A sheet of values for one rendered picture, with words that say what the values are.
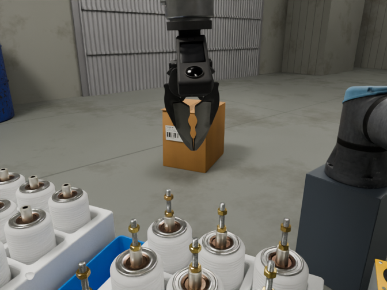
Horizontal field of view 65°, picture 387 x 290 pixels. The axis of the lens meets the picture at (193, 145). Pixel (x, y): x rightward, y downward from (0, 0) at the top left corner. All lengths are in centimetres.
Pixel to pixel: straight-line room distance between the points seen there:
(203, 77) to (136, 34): 350
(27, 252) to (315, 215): 70
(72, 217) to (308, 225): 62
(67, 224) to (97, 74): 295
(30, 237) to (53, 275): 10
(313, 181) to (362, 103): 22
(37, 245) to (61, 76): 293
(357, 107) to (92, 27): 318
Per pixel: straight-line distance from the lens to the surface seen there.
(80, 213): 84
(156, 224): 68
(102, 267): 88
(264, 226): 114
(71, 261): 82
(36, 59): 352
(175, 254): 66
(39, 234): 77
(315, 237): 91
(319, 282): 70
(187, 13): 48
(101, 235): 88
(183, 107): 50
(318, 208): 87
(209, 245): 62
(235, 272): 63
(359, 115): 78
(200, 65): 43
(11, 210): 86
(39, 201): 91
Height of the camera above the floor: 64
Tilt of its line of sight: 20 degrees down
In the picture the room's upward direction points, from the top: straight up
